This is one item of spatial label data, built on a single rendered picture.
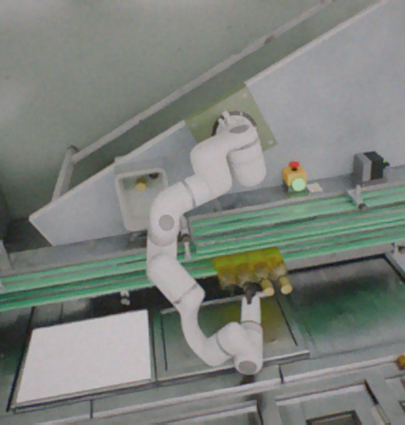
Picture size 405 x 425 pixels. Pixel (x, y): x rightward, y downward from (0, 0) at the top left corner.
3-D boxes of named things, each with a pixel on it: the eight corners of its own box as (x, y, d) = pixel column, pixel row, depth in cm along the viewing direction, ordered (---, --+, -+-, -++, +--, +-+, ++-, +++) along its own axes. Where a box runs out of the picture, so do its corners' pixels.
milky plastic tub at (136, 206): (126, 220, 177) (126, 232, 169) (114, 165, 166) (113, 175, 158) (173, 212, 178) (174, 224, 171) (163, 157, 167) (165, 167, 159)
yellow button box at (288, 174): (282, 184, 179) (287, 193, 173) (282, 166, 175) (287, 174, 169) (300, 181, 180) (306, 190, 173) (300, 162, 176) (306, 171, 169)
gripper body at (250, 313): (264, 346, 138) (264, 319, 147) (262, 320, 133) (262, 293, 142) (237, 346, 139) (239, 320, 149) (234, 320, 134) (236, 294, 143)
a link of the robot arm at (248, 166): (230, 171, 149) (239, 194, 136) (220, 133, 143) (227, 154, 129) (261, 162, 149) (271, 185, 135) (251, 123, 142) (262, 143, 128)
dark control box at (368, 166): (352, 172, 181) (361, 181, 174) (353, 153, 177) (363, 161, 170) (373, 169, 181) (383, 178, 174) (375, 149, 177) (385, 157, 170)
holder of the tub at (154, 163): (129, 231, 180) (129, 243, 173) (114, 165, 166) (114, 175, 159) (174, 224, 181) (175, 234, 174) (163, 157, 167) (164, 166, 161)
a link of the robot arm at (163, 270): (220, 261, 126) (211, 267, 140) (167, 201, 127) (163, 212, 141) (174, 303, 122) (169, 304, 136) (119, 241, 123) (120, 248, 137)
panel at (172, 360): (31, 333, 168) (12, 414, 139) (29, 327, 167) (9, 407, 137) (280, 289, 174) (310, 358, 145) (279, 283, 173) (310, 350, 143)
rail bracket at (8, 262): (6, 262, 175) (-10, 301, 155) (-10, 223, 166) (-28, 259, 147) (18, 260, 175) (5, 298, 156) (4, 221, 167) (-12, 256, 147)
